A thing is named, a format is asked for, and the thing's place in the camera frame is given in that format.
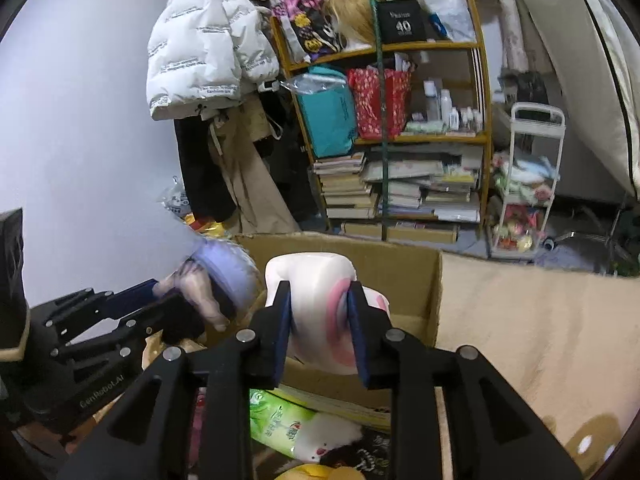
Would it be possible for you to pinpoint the black cartoon bag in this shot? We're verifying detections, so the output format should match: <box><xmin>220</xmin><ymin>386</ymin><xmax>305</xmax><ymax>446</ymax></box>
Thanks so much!
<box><xmin>271</xmin><ymin>0</ymin><xmax>342</xmax><ymax>63</ymax></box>

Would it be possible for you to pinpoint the stack of books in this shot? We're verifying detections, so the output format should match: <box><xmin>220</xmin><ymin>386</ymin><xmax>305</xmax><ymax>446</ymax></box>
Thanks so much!
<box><xmin>312</xmin><ymin>152</ymin><xmax>378</xmax><ymax>221</ymax></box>

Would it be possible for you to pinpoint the cream gaming chair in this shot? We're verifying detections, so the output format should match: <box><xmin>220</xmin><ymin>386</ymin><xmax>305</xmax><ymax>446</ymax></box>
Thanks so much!
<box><xmin>523</xmin><ymin>0</ymin><xmax>639</xmax><ymax>198</ymax></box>

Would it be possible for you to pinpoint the beige coat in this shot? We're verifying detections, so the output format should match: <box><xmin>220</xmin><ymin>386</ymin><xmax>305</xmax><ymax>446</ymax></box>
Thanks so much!
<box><xmin>209</xmin><ymin>93</ymin><xmax>299</xmax><ymax>234</ymax></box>

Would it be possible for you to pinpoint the red gift bag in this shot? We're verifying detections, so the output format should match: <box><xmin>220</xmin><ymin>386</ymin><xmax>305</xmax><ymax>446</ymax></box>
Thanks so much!
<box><xmin>347</xmin><ymin>67</ymin><xmax>411</xmax><ymax>141</ymax></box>

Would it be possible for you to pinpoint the plastic bag of toys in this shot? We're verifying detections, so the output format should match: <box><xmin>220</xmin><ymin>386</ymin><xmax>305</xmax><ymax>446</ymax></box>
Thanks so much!
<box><xmin>157</xmin><ymin>176</ymin><xmax>226</xmax><ymax>238</ymax></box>

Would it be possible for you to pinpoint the pink pig roll plush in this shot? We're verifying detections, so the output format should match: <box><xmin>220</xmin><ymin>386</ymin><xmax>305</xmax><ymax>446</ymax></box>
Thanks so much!
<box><xmin>263</xmin><ymin>251</ymin><xmax>392</xmax><ymax>375</ymax></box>

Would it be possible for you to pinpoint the black face tissue pack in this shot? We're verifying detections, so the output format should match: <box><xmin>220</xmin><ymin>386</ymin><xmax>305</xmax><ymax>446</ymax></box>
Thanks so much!
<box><xmin>324</xmin><ymin>428</ymin><xmax>390</xmax><ymax>479</ymax></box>

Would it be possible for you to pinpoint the white puffer jacket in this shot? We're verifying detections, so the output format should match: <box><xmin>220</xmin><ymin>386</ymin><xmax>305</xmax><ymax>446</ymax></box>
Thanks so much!
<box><xmin>146</xmin><ymin>0</ymin><xmax>280</xmax><ymax>122</ymax></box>

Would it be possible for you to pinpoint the green pole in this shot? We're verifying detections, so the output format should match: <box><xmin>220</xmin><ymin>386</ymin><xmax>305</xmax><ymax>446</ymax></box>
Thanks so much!
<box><xmin>369</xmin><ymin>0</ymin><xmax>390</xmax><ymax>242</ymax></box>

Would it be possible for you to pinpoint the pink fluffy plush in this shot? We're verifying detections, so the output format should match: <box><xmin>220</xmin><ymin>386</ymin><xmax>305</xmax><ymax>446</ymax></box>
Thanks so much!
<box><xmin>188</xmin><ymin>387</ymin><xmax>206</xmax><ymax>472</ymax></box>

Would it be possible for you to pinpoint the purple plush toy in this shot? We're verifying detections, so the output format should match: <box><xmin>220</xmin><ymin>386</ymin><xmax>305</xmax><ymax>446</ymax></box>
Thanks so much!
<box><xmin>152</xmin><ymin>238</ymin><xmax>264</xmax><ymax>333</ymax></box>

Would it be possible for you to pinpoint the wooden bookshelf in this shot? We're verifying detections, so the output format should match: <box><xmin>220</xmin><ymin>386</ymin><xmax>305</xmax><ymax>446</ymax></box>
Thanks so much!
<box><xmin>269</xmin><ymin>0</ymin><xmax>492</xmax><ymax>229</ymax></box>

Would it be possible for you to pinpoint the cardboard box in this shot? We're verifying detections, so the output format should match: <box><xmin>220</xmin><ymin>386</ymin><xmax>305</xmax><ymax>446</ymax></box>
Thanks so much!
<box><xmin>206</xmin><ymin>233</ymin><xmax>442</xmax><ymax>429</ymax></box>

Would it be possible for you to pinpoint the black box with 40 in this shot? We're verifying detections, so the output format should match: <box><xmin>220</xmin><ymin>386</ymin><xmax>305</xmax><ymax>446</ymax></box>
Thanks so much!
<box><xmin>378</xmin><ymin>0</ymin><xmax>426</xmax><ymax>44</ymax></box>

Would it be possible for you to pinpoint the white rolling cart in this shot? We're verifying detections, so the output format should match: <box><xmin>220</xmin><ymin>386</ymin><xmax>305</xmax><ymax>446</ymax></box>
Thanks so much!
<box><xmin>487</xmin><ymin>102</ymin><xmax>566</xmax><ymax>262</ymax></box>

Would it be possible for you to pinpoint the white round bird plush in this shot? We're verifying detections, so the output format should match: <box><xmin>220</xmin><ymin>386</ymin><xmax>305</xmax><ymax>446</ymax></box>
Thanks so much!
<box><xmin>293</xmin><ymin>413</ymin><xmax>362</xmax><ymax>463</ymax></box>

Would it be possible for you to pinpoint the yellow bear plush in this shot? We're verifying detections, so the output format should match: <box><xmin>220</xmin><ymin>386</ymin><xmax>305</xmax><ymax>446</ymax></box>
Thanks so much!
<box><xmin>276</xmin><ymin>464</ymin><xmax>366</xmax><ymax>480</ymax></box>

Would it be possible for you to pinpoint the teal bag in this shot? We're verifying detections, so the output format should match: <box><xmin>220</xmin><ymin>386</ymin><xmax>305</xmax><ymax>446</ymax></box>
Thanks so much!
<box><xmin>297</xmin><ymin>66</ymin><xmax>357</xmax><ymax>158</ymax></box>

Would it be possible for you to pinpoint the blonde wig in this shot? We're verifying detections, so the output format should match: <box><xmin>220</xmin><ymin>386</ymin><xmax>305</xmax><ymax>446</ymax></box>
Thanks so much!
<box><xmin>324</xmin><ymin>0</ymin><xmax>375</xmax><ymax>51</ymax></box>

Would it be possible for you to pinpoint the green tissue pack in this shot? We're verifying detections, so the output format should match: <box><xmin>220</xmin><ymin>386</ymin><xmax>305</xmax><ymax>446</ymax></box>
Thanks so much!
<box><xmin>250</xmin><ymin>389</ymin><xmax>316</xmax><ymax>458</ymax></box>

